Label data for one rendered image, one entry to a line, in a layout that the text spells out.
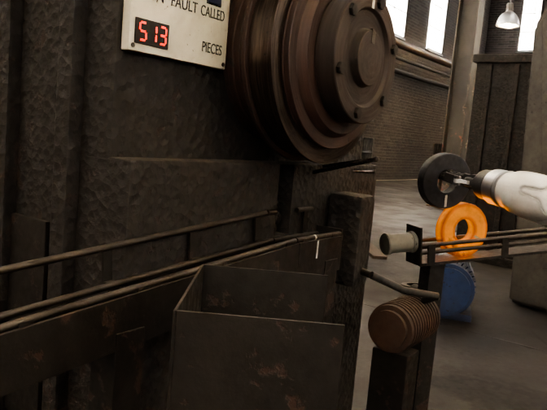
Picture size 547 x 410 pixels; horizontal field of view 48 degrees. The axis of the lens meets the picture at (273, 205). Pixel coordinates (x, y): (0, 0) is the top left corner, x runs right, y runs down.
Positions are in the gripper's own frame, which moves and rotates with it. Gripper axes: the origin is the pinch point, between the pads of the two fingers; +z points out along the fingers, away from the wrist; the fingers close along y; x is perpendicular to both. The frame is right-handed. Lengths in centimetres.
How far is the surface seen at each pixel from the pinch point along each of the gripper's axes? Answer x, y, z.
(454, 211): -9.8, 3.2, -2.1
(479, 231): -15.3, 12.5, -2.4
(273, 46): 25, -64, -29
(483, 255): -22.2, 15.1, -2.6
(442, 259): -23.6, 1.4, -2.3
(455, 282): -69, 100, 119
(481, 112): 25, 238, 297
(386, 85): 21.4, -32.2, -17.8
